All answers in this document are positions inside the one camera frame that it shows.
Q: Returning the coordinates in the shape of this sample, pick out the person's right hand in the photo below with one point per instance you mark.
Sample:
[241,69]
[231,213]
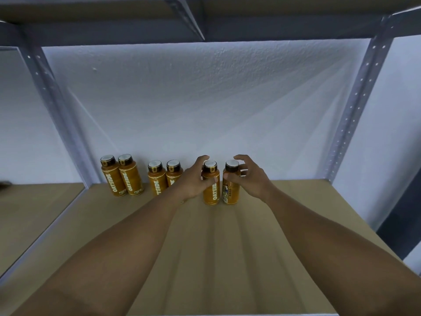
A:
[253,182]

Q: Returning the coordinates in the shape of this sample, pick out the person's left hand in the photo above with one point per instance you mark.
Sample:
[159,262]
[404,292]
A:
[187,182]

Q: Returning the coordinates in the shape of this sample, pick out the golden Oatside bottle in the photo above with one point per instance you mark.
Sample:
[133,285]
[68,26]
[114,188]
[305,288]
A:
[230,194]
[131,175]
[157,181]
[212,192]
[173,171]
[114,177]

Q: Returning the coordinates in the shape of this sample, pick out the white metal shelving rack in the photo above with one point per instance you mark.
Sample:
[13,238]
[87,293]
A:
[230,260]

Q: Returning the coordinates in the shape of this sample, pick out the person's left forearm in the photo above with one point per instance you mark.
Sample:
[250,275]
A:
[105,266]

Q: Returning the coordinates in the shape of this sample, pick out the person's right forearm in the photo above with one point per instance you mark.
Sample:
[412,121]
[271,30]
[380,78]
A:
[342,260]

